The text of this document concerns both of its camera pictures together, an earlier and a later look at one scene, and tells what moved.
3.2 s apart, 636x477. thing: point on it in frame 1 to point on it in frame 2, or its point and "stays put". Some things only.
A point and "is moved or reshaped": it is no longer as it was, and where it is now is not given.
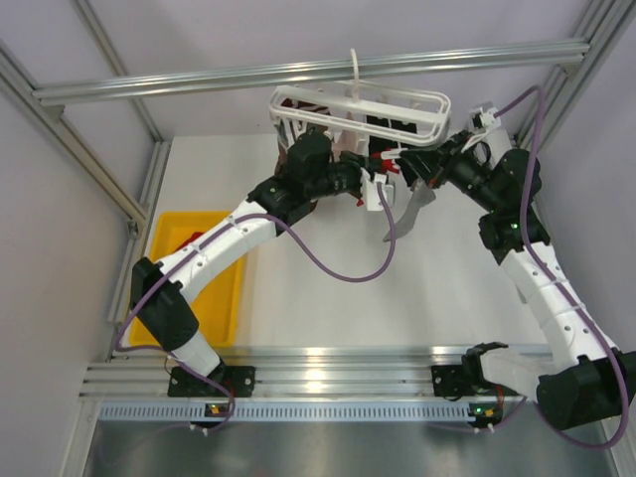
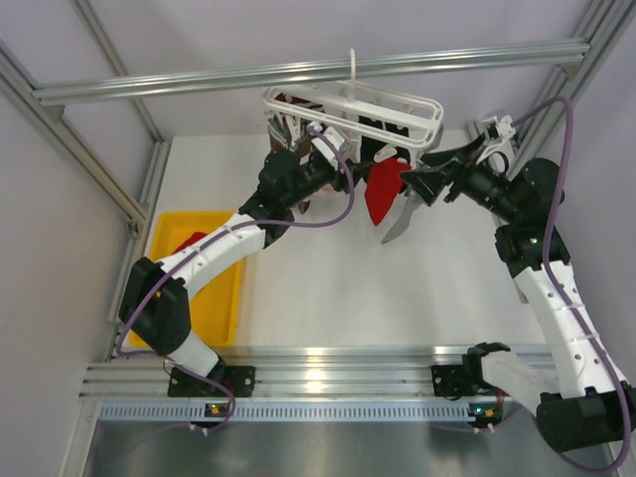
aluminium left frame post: x=71 y=140 stays put
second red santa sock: x=193 y=238 stays put
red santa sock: x=387 y=166 is moved or reshaped
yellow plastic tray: x=220 y=308 stays put
